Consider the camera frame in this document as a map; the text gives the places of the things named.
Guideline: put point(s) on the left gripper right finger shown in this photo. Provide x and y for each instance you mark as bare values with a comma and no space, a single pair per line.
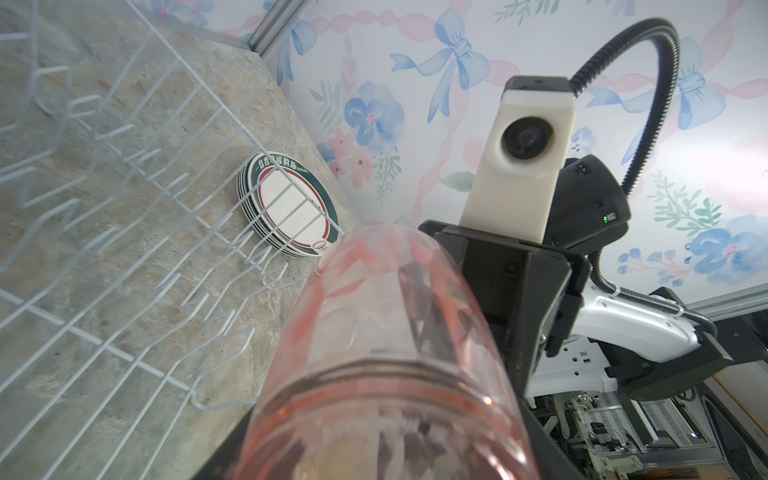
551,461

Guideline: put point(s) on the white wire dish rack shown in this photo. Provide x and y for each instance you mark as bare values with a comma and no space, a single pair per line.
139,306

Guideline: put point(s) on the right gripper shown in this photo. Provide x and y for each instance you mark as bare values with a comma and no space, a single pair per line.
530,294

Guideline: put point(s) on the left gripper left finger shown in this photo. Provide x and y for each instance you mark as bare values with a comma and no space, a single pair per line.
221,464

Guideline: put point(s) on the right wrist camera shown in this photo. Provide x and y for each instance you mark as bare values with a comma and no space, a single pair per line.
514,184

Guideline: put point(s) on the pink glass cup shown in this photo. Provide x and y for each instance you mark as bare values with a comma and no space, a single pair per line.
386,369

